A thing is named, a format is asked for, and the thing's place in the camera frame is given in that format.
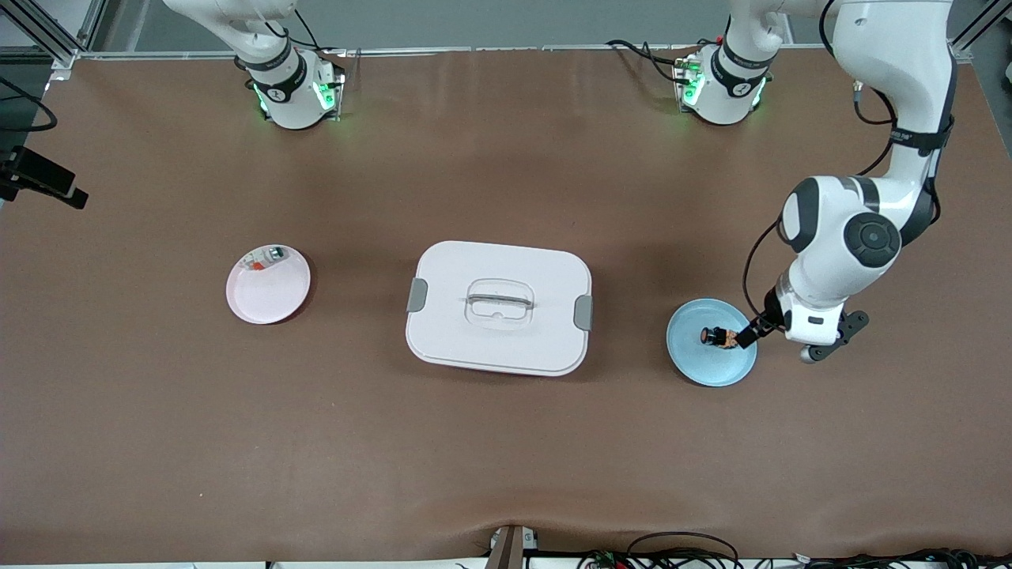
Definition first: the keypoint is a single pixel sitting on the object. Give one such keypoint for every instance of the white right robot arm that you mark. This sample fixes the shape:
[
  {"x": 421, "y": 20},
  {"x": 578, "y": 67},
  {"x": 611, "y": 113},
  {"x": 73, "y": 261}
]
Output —
[{"x": 288, "y": 95}]

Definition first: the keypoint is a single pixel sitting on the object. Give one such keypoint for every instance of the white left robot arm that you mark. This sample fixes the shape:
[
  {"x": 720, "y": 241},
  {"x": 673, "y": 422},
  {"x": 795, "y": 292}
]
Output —
[{"x": 893, "y": 47}]

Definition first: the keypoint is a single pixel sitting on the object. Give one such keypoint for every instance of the white lidded storage box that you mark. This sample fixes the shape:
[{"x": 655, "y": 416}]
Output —
[{"x": 498, "y": 348}]

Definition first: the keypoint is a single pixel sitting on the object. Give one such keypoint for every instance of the light blue round plate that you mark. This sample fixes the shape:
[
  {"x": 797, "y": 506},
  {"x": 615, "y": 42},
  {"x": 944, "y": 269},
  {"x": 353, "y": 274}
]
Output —
[{"x": 711, "y": 367}]

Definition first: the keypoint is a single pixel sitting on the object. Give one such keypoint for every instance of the pink round plate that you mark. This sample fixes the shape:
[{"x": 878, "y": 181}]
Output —
[{"x": 269, "y": 300}]

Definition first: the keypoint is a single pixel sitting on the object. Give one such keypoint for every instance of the aluminium frame corner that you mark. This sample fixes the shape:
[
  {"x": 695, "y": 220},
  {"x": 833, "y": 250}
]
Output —
[
  {"x": 91, "y": 28},
  {"x": 959, "y": 49}
]

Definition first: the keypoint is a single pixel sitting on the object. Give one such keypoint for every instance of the grey camera mounting pole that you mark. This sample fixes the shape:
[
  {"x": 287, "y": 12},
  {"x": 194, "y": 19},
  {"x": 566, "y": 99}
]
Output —
[{"x": 510, "y": 549}]

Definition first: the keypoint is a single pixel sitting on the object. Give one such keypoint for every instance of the silver table edge rail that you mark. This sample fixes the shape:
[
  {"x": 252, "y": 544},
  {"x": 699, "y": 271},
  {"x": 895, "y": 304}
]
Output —
[{"x": 506, "y": 50}]

